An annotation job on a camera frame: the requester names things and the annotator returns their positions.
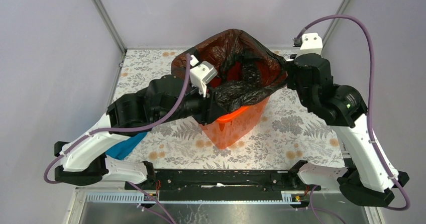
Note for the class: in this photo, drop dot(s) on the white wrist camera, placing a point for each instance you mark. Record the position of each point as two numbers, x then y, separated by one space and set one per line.
201 74
308 43

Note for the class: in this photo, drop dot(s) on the black plastic trash bag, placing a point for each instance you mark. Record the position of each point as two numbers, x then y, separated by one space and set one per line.
248 72

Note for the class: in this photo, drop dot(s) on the orange plastic trash bin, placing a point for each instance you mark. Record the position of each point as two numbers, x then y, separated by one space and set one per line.
233 126

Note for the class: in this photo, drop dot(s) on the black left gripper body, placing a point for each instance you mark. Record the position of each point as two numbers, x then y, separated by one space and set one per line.
201 108

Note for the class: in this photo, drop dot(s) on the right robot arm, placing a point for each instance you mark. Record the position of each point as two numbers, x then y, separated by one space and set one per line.
364 180

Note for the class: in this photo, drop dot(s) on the blue folded cloth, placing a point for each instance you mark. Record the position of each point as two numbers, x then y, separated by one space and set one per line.
121 150

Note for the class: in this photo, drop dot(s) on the floral patterned table mat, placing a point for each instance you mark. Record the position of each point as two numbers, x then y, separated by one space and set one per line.
284 134

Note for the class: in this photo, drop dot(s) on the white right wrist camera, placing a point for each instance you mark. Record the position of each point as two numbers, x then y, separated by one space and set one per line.
308 43

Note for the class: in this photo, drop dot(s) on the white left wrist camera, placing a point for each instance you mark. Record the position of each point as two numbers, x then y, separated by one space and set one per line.
201 74

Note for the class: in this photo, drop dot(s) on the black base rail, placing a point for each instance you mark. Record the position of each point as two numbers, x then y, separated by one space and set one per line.
225 185

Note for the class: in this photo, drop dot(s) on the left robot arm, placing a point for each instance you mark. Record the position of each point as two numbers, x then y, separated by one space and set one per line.
85 161

